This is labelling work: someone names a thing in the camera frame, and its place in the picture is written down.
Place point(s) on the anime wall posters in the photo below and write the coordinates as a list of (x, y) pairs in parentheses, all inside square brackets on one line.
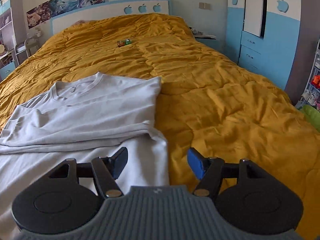
[(53, 8)]

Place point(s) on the blue nightstand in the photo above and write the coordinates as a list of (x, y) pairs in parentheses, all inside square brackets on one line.
[(207, 39)]

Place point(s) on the metal folding chair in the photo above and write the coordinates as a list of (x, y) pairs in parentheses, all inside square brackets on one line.
[(23, 49)]

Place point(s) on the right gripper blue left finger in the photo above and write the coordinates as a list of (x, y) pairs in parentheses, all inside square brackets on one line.
[(118, 161)]

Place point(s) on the green plastic basin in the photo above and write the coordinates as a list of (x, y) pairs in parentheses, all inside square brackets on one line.
[(311, 114)]

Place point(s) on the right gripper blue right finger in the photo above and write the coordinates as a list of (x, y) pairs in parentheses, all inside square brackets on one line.
[(197, 162)]

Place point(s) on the mustard yellow quilt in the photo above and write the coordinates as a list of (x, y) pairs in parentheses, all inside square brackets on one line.
[(206, 101)]

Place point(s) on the blue white wardrobe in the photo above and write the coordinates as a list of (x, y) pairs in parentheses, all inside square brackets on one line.
[(274, 38)]

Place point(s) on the white blue apple headboard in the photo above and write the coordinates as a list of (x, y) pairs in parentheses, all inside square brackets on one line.
[(107, 10)]

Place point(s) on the white Nevada sweatshirt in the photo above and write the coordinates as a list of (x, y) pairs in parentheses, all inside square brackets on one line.
[(92, 117)]

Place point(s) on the metal shoe rack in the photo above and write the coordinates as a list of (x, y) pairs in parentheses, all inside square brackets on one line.
[(310, 95)]

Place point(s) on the wall light switch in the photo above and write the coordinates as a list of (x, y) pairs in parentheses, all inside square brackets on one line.
[(204, 6)]

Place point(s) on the cluttered desk with shelves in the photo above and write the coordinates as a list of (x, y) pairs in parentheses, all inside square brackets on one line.
[(8, 41)]

